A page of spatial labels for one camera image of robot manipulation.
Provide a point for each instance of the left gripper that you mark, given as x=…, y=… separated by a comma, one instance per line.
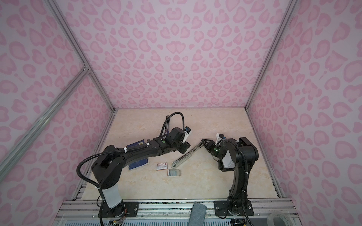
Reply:
x=185, y=147

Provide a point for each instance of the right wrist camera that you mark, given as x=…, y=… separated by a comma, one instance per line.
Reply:
x=219, y=137

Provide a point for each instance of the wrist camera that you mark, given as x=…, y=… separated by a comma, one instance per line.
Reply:
x=219, y=137
x=187, y=132

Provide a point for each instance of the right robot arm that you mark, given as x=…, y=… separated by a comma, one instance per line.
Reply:
x=238, y=156

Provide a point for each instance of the staple tray with staples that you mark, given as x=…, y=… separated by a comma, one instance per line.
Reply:
x=174, y=173

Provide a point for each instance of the blue book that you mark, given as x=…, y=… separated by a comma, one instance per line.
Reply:
x=139, y=163

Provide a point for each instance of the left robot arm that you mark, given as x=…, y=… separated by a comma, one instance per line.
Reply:
x=108, y=166

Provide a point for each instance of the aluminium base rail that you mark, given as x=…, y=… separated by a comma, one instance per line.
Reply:
x=173, y=213

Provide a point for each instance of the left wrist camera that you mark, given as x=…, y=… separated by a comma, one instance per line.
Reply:
x=187, y=132

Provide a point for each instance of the clear tape roll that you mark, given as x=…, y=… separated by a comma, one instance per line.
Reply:
x=278, y=219

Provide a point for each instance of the grey foam block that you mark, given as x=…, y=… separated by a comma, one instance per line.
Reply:
x=197, y=215

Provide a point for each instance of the left aluminium frame beam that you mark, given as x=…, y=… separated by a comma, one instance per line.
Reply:
x=18, y=150

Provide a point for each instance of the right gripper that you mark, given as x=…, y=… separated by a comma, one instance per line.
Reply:
x=211, y=146

